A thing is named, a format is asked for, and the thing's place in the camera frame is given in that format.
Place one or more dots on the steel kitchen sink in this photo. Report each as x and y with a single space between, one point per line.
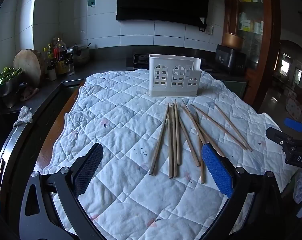
3 135

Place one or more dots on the white quilted cloth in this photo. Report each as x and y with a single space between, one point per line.
120 120

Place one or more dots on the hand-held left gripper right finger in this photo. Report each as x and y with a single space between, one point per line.
216 167

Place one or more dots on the black range hood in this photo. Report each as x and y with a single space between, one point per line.
161 0

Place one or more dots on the green leafy vegetables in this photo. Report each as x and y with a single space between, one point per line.
6 75

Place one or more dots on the grey dish rag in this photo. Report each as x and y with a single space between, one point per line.
23 116

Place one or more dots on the large cooking oil bottle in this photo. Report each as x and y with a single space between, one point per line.
60 52

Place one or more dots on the black rice cooker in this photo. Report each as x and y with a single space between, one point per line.
228 57

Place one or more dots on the green wall hook sticker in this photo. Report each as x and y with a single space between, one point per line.
91 0

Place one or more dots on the white plastic utensil holder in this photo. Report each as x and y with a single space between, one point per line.
171 61

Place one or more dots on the dark sauce bottle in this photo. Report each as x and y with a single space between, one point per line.
44 53

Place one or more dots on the round wooden cutting board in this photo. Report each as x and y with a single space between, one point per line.
28 65

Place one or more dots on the metal bowl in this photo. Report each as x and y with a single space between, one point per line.
4 92

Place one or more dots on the pile of wooden chopsticks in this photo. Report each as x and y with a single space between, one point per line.
170 155

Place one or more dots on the metal pot with lid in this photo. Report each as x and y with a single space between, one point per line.
82 56

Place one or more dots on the yellow-capped sauce bottle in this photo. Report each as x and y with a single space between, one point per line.
50 52

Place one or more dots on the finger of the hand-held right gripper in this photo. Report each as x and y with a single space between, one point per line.
283 141
294 125

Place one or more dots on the wooden glass-door cabinet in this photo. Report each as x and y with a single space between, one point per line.
273 55

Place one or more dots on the white wall socket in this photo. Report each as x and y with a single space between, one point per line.
209 30

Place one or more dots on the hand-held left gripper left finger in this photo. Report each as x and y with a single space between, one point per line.
90 165

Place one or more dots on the copper inner pot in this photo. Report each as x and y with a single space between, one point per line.
232 42

